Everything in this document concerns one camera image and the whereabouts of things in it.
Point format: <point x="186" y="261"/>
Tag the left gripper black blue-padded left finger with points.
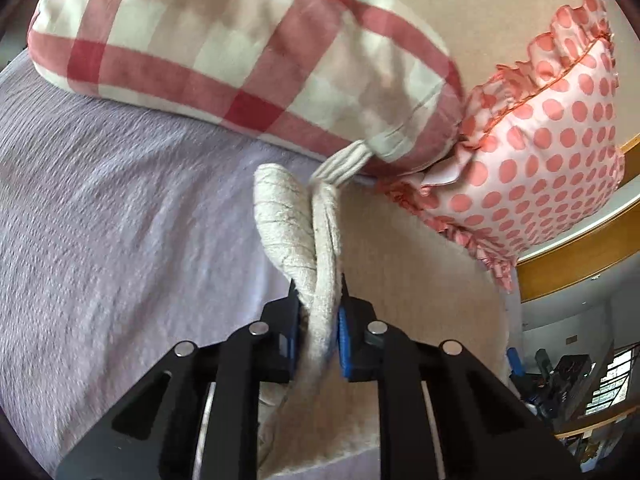
<point x="196" y="409"/>

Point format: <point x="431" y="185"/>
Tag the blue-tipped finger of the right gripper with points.
<point x="515" y="363"/>

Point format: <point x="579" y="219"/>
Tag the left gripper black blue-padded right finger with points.
<point x="443" y="414"/>

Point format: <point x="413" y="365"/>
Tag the beige cable-knit sweater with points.
<point x="416" y="279"/>

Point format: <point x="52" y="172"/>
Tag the lilac textured bedspread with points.
<point x="123" y="231"/>

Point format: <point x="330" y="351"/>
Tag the pink polka dot ruffled pillow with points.
<point x="537" y="148"/>

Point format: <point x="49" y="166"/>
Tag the red white checked pillow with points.
<point x="311" y="75"/>

